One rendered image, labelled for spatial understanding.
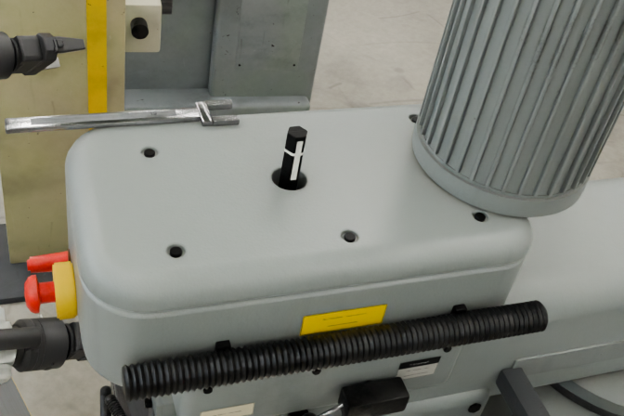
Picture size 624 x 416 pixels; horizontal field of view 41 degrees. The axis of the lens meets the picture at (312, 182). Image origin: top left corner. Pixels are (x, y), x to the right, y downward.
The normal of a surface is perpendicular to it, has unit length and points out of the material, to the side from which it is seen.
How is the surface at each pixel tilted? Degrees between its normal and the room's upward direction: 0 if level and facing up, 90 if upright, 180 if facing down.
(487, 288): 90
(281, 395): 90
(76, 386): 0
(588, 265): 4
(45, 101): 90
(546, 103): 90
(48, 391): 0
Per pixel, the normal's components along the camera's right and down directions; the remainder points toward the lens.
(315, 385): 0.30, 0.65
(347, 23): 0.15, -0.76
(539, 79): -0.32, 0.57
